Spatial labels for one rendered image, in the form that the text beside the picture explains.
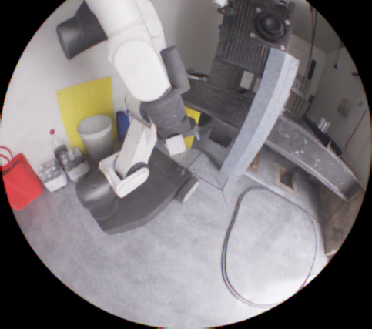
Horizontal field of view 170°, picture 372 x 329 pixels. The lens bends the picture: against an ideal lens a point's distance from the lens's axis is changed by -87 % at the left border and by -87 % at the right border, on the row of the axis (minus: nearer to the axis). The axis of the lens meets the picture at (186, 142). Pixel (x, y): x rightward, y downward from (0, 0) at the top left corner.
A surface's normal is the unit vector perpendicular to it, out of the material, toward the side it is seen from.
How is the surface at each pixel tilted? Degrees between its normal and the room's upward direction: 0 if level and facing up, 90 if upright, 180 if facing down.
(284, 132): 90
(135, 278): 0
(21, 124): 90
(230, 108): 90
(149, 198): 0
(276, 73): 90
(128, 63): 104
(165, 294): 0
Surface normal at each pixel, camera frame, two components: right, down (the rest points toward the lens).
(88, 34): 0.74, 0.67
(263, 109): -0.63, 0.37
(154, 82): 0.22, 0.80
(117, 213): 0.19, -0.78
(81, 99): 0.83, 0.42
